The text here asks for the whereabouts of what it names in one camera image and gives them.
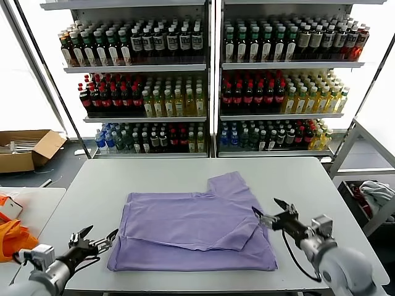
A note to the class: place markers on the small yellow drink bottle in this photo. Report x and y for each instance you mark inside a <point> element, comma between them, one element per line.
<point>192,143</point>
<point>316,140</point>
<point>326,138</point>
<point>201,143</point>

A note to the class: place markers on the red drink bottle blue-white label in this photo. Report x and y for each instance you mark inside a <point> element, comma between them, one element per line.
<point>363,40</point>

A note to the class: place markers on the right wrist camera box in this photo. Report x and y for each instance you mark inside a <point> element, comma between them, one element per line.
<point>322,225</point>

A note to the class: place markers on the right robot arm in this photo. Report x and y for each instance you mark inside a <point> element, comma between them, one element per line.
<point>345,265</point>

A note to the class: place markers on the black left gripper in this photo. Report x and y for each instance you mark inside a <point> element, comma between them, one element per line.
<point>78,254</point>

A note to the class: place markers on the brown cardboard box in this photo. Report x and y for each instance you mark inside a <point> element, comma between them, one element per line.
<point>18,161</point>

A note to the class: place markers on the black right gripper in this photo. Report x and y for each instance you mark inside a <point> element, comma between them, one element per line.
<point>290,225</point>

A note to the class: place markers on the grey metal rack frame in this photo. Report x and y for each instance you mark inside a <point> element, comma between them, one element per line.
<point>342,147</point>

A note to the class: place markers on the orange cloth bag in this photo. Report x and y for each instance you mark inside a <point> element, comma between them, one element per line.
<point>15,240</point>

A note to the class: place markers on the yellow juice bottle green label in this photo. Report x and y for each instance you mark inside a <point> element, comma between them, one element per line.
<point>179,106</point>
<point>147,106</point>
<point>343,101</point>
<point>158,106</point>
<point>168,106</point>
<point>311,103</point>
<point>301,103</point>
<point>322,103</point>
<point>333,103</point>
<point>200,106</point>
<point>290,103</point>
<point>190,106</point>

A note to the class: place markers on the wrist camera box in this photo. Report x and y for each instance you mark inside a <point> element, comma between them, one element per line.
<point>322,225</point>
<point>43,254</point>

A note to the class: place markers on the dark frame pole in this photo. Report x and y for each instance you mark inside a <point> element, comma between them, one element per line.
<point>367,93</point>
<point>53,77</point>

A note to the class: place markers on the purple t-shirt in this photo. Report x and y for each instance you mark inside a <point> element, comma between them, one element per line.
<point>191,222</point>

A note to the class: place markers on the small dark bottle white cap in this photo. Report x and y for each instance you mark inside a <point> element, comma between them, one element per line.
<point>145,143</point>
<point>163,142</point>
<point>262,141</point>
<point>281,138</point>
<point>271,141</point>
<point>154,142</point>
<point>290,138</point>
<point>136,143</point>

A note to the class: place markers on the cola bottle red cap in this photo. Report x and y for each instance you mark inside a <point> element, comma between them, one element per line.
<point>136,98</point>
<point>115,98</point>
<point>227,97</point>
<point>126,98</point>
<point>248,97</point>
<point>105,98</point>
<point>94,98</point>
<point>259,97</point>
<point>269,97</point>
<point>238,97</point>
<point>84,98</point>
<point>280,97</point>

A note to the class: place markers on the grey metal shelf unit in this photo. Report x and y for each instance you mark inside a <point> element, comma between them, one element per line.
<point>139,68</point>
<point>293,65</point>

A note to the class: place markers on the dark bottle beige label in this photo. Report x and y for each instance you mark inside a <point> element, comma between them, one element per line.
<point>317,40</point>
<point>305,40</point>

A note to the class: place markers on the white packing material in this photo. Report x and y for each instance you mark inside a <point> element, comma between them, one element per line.
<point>21,145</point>

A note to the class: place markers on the orange-red drink bottle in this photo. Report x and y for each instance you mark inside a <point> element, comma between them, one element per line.
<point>65,52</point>

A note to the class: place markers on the blue label water bottle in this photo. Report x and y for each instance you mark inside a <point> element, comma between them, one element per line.
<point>224,140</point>
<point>110,142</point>
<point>99,142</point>
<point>234,140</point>

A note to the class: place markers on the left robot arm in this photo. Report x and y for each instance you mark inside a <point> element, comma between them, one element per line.
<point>52,274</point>

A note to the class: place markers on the white flat floor object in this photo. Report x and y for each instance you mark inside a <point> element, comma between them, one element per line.
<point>81,151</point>

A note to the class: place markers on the dark bottle blue-white label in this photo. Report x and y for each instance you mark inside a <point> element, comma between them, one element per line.
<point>185,41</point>
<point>159,42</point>
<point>329,38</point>
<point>197,41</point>
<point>136,43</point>
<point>172,42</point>
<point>340,39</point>
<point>147,43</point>
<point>351,39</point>

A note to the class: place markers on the dark tea bottle green label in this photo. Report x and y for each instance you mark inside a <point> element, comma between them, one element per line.
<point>255,46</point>
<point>88,52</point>
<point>268,46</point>
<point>76,52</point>
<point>101,50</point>
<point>292,46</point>
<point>280,46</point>
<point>125,50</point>
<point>242,46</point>
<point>230,46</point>
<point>113,50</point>

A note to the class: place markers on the green tinted water bottle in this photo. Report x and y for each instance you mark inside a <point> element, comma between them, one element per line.
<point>127,142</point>
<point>244,140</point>
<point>119,142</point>
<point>253,140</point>

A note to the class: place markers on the red cloth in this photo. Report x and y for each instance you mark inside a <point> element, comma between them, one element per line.
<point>359,192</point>

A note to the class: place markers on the black storage crate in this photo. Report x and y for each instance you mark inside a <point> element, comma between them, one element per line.
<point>345,192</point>

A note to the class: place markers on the white grey cloth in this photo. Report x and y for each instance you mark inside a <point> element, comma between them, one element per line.
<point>376,194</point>

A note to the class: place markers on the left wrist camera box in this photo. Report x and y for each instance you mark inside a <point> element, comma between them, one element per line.
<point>43,254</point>

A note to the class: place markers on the orange white small box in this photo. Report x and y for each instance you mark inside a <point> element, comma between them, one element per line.
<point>14,208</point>

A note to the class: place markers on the small cola bottle red label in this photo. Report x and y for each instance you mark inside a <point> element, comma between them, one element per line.
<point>174,142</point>
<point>184,142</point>
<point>299,137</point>
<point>308,137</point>

